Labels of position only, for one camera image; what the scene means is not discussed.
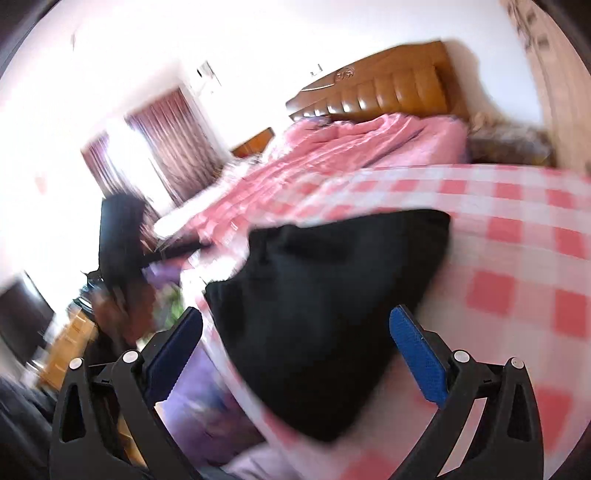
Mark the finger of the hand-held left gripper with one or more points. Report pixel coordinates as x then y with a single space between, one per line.
178 251

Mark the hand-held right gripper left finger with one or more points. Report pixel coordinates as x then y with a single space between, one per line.
178 350

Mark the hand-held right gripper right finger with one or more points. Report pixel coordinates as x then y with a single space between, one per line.
418 355

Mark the black pants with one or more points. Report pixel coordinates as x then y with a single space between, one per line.
314 323

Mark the person's left hand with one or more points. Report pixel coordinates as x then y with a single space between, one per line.
124 314

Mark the green cloth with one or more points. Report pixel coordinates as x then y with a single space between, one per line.
171 305

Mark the purple blanket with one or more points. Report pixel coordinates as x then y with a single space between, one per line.
207 415

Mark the maroon patterned curtain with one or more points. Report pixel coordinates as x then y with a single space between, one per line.
104 166
180 143

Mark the wooden desk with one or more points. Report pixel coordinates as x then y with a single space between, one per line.
69 346

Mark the black monitor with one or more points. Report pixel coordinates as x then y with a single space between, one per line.
23 314

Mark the wooden nightstand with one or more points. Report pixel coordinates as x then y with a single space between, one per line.
253 142

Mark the pink checked quilt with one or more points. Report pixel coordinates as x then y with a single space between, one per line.
508 230

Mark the person's dark clothing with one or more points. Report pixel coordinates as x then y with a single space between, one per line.
21 429

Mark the brown floral cloth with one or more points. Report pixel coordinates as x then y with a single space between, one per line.
512 143

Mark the wooden padded headboard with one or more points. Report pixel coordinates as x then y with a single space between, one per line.
392 87

